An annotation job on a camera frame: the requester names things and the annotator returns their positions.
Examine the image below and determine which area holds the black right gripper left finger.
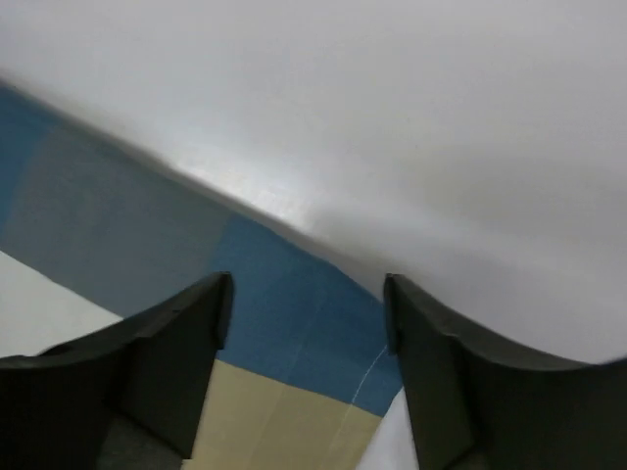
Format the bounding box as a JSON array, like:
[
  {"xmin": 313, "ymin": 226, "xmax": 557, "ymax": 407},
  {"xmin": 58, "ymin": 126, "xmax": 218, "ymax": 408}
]
[{"xmin": 1, "ymin": 272, "xmax": 234, "ymax": 469}]

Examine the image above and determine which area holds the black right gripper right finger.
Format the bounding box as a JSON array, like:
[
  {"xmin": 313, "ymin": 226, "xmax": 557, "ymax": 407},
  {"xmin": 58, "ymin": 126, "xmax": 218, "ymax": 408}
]
[{"xmin": 383, "ymin": 274, "xmax": 626, "ymax": 469}]

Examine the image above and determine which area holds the blue beige checked placemat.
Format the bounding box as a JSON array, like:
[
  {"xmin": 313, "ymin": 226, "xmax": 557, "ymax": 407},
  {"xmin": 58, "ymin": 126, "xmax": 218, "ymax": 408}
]
[{"xmin": 1, "ymin": 87, "xmax": 401, "ymax": 469}]

